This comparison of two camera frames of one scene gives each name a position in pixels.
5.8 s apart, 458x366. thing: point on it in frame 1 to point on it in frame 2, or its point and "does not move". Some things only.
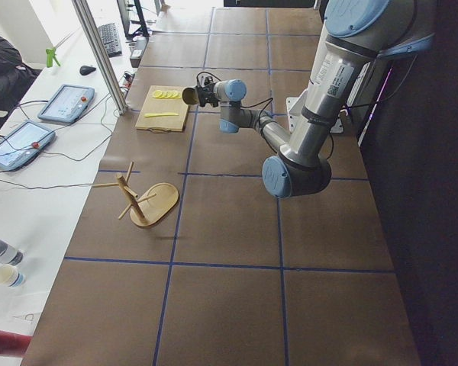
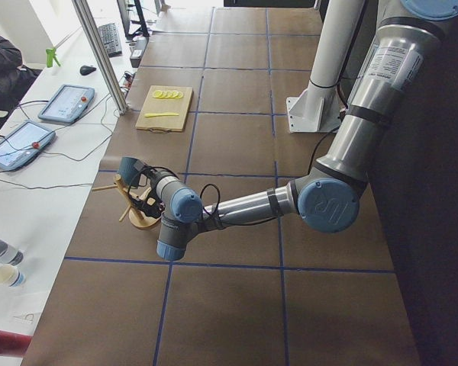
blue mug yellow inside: (190, 96) to (127, 171)
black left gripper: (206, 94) to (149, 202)
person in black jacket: (7, 78) does not move
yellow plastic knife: (157, 114) does not move
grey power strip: (140, 45) does not move
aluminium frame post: (104, 59) does not move
